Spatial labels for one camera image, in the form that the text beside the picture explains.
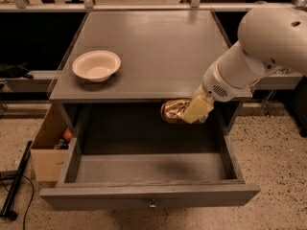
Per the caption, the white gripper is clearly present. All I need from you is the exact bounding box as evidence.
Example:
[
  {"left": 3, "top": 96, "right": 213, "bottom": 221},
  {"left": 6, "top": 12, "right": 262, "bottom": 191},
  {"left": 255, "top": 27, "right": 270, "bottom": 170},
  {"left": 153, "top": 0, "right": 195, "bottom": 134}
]
[{"left": 182, "top": 61, "right": 252, "bottom": 124}]

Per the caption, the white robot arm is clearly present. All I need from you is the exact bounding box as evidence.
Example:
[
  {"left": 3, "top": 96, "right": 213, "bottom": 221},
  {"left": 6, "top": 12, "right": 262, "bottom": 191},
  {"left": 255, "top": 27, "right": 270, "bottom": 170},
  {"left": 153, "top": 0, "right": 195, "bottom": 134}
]
[{"left": 182, "top": 4, "right": 307, "bottom": 124}]

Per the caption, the open grey top drawer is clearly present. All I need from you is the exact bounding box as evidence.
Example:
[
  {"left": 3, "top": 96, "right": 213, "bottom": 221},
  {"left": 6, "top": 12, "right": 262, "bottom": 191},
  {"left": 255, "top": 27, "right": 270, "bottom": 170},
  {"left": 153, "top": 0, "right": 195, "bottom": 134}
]
[{"left": 39, "top": 103, "right": 261, "bottom": 211}]

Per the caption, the silver drawer knob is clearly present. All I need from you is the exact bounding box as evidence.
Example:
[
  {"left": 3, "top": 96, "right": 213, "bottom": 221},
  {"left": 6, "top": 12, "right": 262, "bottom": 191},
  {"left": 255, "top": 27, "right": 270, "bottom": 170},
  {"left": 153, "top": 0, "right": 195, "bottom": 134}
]
[{"left": 149, "top": 199, "right": 157, "bottom": 209}]

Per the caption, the grey wooden cabinet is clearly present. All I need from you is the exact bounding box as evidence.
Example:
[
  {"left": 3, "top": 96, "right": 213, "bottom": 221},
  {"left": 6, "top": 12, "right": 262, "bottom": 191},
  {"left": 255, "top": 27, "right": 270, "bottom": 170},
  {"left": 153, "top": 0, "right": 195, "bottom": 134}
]
[{"left": 46, "top": 9, "right": 255, "bottom": 136}]

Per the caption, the white paper bowl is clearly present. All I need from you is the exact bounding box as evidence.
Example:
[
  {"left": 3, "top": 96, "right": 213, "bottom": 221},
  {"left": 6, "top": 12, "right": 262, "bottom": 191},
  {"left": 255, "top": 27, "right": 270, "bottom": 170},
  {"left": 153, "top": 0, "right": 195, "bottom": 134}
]
[{"left": 72, "top": 51, "right": 121, "bottom": 82}]

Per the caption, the orange ball in box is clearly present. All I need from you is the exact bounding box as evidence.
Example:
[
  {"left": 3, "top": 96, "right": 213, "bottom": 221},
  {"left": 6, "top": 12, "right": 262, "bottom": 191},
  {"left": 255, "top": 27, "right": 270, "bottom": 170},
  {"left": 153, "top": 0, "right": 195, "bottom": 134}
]
[{"left": 62, "top": 129, "right": 72, "bottom": 142}]

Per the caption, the cardboard box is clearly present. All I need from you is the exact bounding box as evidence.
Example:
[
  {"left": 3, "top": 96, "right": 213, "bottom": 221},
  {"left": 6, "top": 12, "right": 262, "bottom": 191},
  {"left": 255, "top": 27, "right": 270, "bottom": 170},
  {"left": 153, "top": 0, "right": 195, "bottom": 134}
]
[{"left": 31, "top": 104, "right": 73, "bottom": 182}]

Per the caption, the black cloth on ledge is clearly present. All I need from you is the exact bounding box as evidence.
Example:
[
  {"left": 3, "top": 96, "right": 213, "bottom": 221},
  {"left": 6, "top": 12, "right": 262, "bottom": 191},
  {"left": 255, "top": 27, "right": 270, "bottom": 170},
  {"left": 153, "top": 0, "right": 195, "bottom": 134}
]
[{"left": 0, "top": 62, "right": 34, "bottom": 79}]

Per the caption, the black stand leg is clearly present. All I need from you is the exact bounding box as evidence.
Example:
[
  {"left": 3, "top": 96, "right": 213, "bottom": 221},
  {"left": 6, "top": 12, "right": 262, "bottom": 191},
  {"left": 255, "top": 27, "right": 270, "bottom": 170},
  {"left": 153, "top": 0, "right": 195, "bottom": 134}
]
[{"left": 0, "top": 141, "right": 32, "bottom": 221}]

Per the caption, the black floor cable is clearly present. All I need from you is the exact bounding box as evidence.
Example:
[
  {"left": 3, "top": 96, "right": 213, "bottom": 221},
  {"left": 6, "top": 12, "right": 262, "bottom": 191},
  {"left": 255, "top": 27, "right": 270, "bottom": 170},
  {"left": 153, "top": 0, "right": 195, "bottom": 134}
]
[{"left": 0, "top": 173, "right": 35, "bottom": 230}]

